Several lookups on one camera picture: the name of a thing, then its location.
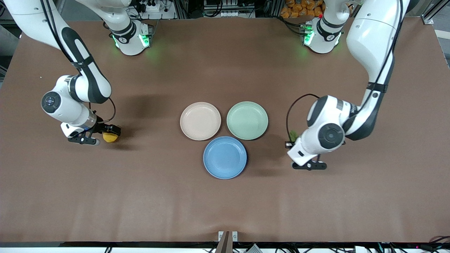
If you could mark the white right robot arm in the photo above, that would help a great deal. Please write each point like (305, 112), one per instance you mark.
(24, 14)

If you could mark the metal table edge bracket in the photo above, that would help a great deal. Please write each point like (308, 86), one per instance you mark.
(227, 239)

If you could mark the beige round plate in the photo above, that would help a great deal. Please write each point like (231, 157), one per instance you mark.
(200, 121)

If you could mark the yellow lemon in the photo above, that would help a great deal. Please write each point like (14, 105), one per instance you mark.
(111, 138)

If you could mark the green lettuce leaf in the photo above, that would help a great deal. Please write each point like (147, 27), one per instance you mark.
(294, 134)

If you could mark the white power strip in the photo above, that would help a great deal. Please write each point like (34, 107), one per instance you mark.
(154, 8)

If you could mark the bag of oranges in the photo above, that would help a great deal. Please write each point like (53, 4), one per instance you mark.
(302, 8)

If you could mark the pale green round plate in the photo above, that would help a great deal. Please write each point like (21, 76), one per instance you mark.
(247, 120)

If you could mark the blue round plate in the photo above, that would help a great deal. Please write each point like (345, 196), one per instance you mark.
(225, 157)

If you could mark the brown table cover sheet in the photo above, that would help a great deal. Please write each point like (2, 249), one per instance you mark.
(225, 203)

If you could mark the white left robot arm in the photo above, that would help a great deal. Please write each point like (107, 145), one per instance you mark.
(372, 38)

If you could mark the aluminium frame profile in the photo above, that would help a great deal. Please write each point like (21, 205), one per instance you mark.
(429, 19)

